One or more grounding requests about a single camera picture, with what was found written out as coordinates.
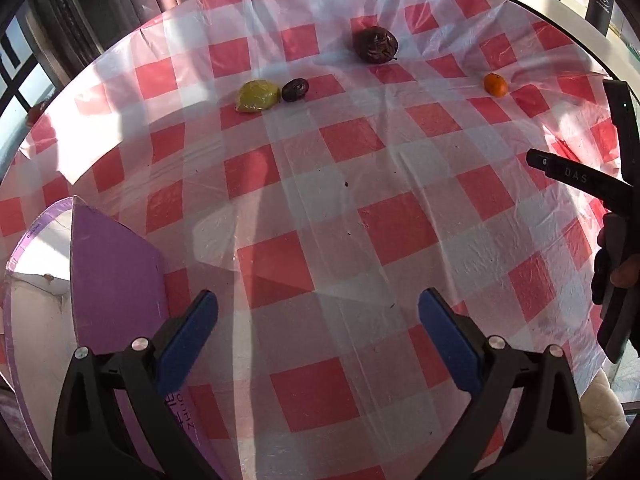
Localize purple cardboard box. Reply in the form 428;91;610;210
4;196;224;479

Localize small wrapped yellow fruit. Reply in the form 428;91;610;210
235;79;280;114

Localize dark brown date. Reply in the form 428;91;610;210
281;78;309;102

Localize dark purple passion fruit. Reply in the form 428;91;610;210
352;26;399;64

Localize orange mandarin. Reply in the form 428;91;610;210
483;73;509;98

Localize person's right hand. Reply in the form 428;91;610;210
597;212;640;288

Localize red white checkered tablecloth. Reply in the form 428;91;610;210
1;0;618;479

